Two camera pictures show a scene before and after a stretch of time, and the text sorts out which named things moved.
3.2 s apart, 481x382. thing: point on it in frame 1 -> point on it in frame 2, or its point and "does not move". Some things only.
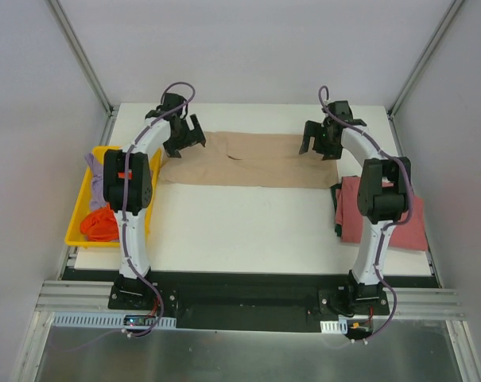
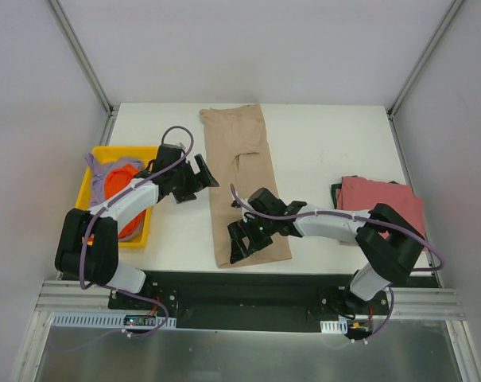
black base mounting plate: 254,300 does not move
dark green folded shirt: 338,227 does not move
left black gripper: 184,138 -> 193,181
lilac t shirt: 97,196 does not move
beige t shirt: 248,158 -> 239,163
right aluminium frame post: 450,13 does not move
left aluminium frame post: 88,67 does not move
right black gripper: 317,138 -> 249,237
